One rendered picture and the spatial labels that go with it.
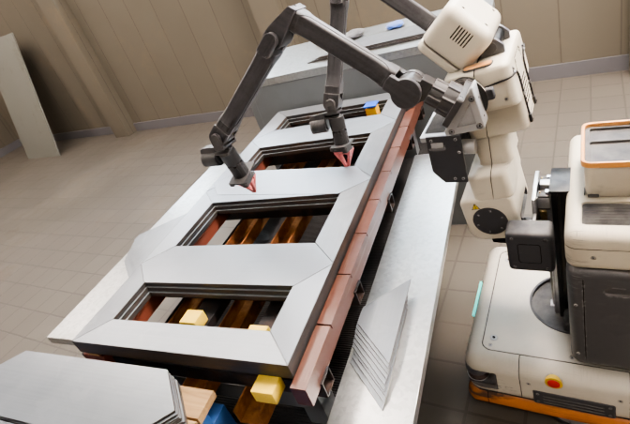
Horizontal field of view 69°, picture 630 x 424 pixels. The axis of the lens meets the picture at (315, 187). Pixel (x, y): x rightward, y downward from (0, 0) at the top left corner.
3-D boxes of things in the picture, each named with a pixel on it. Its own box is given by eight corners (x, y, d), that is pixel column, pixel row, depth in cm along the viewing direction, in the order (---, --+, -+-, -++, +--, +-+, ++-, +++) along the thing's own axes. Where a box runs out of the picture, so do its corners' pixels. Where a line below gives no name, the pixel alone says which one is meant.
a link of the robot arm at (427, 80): (439, 87, 112) (442, 82, 116) (401, 68, 113) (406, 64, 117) (421, 119, 117) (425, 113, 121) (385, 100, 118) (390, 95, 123)
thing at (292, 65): (244, 90, 257) (241, 83, 255) (284, 53, 303) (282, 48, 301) (489, 39, 199) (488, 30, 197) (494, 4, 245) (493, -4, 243)
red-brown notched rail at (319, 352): (298, 403, 105) (289, 387, 102) (415, 104, 228) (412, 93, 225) (313, 406, 103) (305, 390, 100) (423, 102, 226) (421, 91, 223)
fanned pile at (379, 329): (336, 404, 111) (331, 394, 110) (374, 287, 141) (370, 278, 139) (384, 412, 106) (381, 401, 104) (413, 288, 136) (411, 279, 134)
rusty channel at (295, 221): (180, 411, 125) (172, 400, 123) (348, 128, 251) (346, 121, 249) (202, 416, 122) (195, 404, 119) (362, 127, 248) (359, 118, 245)
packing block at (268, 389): (256, 401, 108) (249, 391, 106) (264, 383, 112) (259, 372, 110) (277, 405, 105) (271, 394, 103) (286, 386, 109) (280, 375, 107)
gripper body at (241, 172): (231, 188, 155) (219, 173, 150) (241, 166, 161) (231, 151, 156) (247, 187, 152) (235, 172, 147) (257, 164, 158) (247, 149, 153)
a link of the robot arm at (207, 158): (217, 133, 142) (232, 124, 149) (187, 138, 147) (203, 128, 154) (229, 169, 146) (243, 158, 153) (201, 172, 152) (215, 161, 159)
